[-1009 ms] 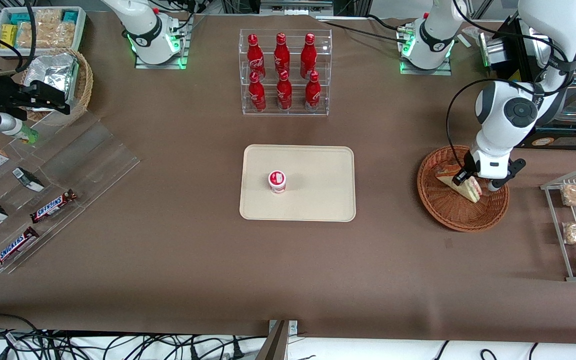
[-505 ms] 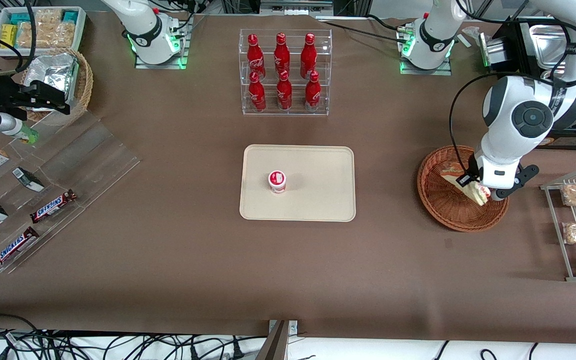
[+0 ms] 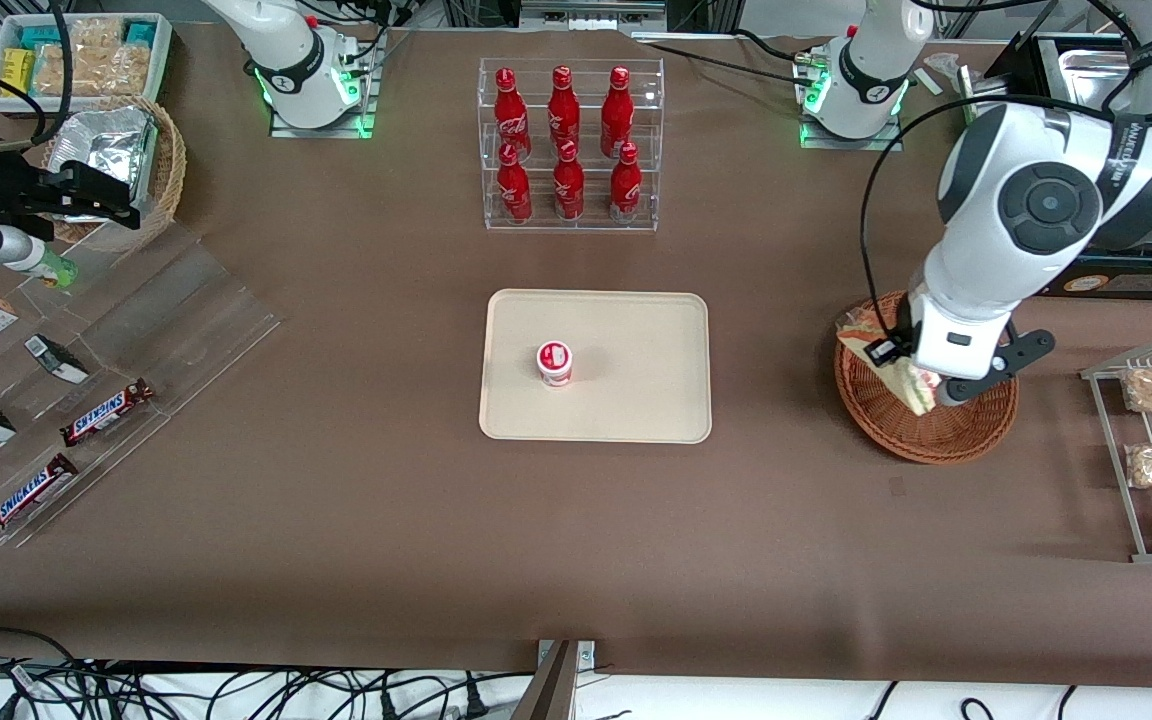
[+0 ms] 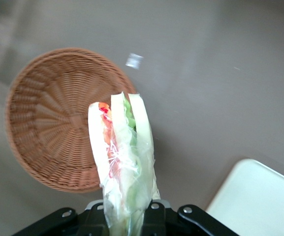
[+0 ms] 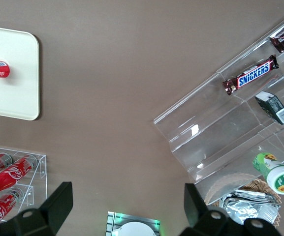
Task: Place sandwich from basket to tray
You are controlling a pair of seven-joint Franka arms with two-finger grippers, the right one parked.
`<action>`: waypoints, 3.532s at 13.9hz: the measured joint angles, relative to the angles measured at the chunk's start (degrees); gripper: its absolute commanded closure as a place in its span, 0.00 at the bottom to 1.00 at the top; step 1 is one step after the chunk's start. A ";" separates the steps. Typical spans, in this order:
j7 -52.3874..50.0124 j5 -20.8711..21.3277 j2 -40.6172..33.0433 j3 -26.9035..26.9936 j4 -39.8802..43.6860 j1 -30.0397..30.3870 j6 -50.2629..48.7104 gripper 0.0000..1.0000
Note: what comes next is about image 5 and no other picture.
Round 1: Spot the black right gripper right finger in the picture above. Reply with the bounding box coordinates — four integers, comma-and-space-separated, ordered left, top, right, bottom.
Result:
181, 183, 284, 236

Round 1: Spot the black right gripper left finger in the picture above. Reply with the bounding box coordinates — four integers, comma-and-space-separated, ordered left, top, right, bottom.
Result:
0, 181, 73, 236

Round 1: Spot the light wicker basket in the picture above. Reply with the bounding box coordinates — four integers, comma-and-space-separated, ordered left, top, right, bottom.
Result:
204, 172, 283, 227

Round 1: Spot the cream plastic tray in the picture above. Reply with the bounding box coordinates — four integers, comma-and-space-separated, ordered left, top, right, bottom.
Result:
0, 25, 39, 121

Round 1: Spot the clear acrylic bottle rack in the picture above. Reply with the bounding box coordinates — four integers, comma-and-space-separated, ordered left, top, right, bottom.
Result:
0, 145, 48, 222

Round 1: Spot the clear acrylic stepped display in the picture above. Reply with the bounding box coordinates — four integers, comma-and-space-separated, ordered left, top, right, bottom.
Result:
153, 9, 284, 205

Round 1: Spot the green bottle with white cap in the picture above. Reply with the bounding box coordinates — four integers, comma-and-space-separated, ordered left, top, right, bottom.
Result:
252, 152, 284, 196

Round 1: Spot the small black box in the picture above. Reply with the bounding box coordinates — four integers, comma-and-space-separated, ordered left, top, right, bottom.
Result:
254, 90, 284, 125

